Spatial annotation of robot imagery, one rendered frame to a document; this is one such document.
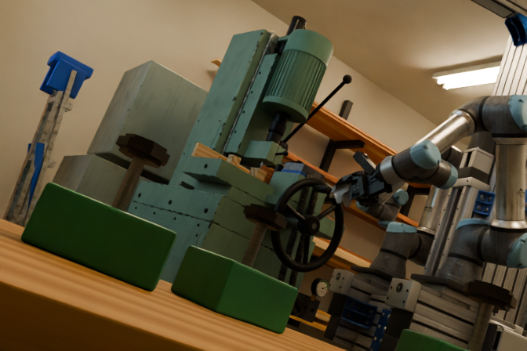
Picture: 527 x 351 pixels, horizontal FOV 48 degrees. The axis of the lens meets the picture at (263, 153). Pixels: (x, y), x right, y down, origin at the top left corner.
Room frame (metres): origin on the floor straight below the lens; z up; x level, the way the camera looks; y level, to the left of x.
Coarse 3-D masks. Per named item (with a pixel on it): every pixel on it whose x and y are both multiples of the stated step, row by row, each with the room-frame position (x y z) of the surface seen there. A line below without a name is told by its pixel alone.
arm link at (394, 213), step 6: (384, 204) 2.69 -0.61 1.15; (390, 204) 2.69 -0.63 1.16; (384, 210) 2.66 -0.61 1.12; (390, 210) 2.68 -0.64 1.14; (396, 210) 2.69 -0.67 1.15; (378, 216) 2.67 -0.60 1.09; (384, 216) 2.68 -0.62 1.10; (390, 216) 2.68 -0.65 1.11; (396, 216) 2.70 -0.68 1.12; (378, 222) 2.72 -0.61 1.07; (384, 222) 2.69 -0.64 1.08; (390, 222) 2.69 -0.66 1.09
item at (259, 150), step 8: (256, 144) 2.10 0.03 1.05; (264, 144) 2.06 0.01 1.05; (272, 144) 2.03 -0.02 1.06; (248, 152) 2.13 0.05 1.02; (256, 152) 2.08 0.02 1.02; (264, 152) 2.05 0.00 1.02; (272, 152) 2.04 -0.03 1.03; (280, 152) 2.06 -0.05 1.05; (256, 160) 2.10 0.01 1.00; (264, 160) 2.05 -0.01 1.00; (272, 160) 2.05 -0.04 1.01; (280, 160) 2.07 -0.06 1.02
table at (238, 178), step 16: (192, 160) 1.94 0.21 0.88; (208, 160) 1.86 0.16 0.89; (224, 160) 1.81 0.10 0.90; (192, 176) 1.98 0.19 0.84; (208, 176) 1.85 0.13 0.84; (224, 176) 1.82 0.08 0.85; (240, 176) 1.85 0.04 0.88; (256, 192) 1.90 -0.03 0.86; (272, 192) 1.93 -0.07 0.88; (304, 208) 1.90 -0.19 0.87; (320, 224) 1.95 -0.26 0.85
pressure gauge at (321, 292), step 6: (312, 282) 2.06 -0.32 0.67; (318, 282) 2.04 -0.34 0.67; (324, 282) 2.05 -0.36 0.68; (312, 288) 2.05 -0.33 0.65; (318, 288) 2.05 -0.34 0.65; (324, 288) 2.06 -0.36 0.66; (312, 294) 2.07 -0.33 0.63; (318, 294) 2.05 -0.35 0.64; (324, 294) 2.07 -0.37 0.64; (312, 300) 2.07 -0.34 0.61
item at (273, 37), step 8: (272, 32) 2.18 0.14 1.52; (272, 40) 2.19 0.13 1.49; (264, 48) 2.19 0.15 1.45; (272, 48) 2.20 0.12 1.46; (256, 72) 2.18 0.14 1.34; (248, 88) 2.19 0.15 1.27; (240, 112) 2.18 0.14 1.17; (232, 128) 2.18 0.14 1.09; (224, 144) 2.19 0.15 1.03; (224, 152) 2.19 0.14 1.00; (248, 168) 2.26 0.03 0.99
